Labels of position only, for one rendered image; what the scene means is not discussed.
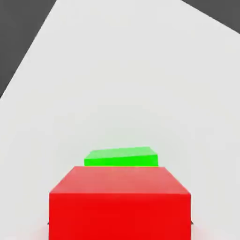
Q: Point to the small green cube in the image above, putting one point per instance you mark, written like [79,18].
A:
[121,157]

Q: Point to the small red cube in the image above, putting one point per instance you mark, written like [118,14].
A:
[120,211]

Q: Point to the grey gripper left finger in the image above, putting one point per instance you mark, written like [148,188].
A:
[48,223]

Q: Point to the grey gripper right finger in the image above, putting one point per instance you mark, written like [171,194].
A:
[191,223]

